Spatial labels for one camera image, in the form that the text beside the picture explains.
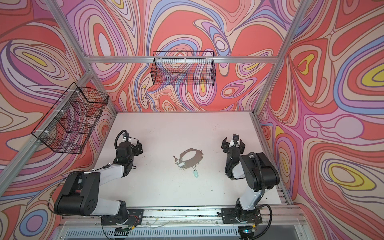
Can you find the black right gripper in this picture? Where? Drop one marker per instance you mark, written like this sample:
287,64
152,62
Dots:
225,145

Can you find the black wire basket left wall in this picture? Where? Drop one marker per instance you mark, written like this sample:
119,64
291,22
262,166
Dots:
74,121

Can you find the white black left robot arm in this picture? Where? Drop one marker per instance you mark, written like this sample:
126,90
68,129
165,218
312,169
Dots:
79,195

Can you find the black wire basket back wall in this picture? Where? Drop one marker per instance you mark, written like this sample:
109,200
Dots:
178,68

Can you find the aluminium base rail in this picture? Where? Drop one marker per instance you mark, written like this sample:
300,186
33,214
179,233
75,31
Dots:
191,223

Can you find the black wire basket wall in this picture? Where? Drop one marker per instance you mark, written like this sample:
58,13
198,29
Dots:
178,68
74,121

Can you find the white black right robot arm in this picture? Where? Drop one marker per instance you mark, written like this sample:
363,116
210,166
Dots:
260,175

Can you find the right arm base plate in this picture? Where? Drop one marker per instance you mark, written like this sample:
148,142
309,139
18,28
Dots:
239,216

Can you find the mint green key tag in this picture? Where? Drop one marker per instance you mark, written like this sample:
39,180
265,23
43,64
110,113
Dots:
196,174

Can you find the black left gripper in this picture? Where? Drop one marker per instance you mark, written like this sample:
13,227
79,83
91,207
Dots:
136,148

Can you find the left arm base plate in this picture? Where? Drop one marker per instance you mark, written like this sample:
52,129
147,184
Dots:
133,217

